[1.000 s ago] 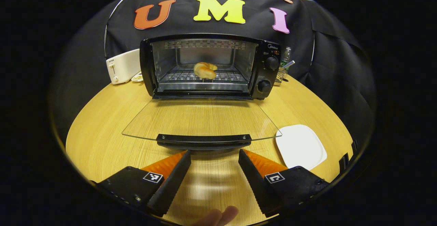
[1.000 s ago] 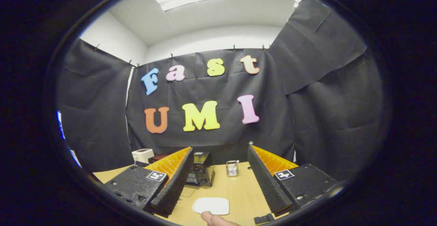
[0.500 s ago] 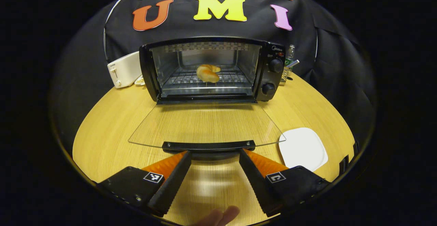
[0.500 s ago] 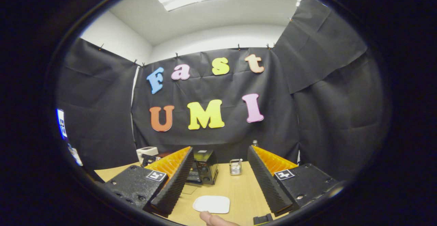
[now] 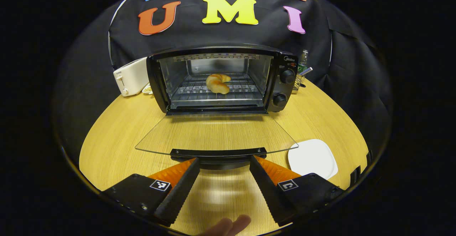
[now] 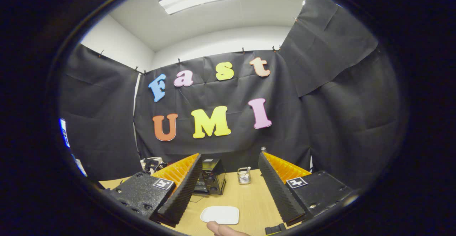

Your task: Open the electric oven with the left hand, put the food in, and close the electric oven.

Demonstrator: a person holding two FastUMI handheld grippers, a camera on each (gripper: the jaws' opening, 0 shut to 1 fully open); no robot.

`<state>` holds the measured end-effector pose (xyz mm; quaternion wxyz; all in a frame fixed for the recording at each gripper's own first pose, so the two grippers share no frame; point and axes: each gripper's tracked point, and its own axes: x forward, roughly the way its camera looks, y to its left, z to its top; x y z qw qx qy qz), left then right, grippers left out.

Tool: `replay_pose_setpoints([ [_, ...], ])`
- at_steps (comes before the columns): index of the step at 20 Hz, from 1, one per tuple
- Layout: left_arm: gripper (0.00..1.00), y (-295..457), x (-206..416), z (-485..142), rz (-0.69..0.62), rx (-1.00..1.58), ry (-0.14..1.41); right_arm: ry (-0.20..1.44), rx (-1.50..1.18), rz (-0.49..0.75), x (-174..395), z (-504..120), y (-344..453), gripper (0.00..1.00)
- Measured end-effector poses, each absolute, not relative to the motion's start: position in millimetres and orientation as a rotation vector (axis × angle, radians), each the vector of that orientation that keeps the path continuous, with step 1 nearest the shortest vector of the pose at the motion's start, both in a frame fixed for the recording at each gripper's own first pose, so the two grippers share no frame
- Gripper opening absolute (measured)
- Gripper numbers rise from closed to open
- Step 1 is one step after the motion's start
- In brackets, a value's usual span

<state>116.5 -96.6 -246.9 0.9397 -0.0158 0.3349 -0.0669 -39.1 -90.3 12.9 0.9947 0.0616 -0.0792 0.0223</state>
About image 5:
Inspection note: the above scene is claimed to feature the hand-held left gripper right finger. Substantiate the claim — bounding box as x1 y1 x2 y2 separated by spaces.
249 155 344 227

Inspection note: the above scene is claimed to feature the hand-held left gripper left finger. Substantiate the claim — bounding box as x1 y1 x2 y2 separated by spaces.
101 157 201 227

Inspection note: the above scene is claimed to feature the black electric oven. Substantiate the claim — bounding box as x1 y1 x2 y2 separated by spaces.
135 45 299 170

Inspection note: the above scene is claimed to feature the golden croissant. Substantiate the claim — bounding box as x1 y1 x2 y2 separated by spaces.
206 73 232 95

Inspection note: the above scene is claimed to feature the white square plate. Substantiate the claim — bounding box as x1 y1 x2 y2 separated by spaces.
288 139 338 180

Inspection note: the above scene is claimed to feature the metal mesh cutlery holder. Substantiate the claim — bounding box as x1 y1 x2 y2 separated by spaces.
292 73 306 92

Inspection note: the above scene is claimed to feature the white toaster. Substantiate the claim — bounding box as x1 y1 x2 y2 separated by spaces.
113 57 150 97

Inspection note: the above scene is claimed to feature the black backdrop cloth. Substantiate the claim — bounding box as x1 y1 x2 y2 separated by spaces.
53 0 394 158

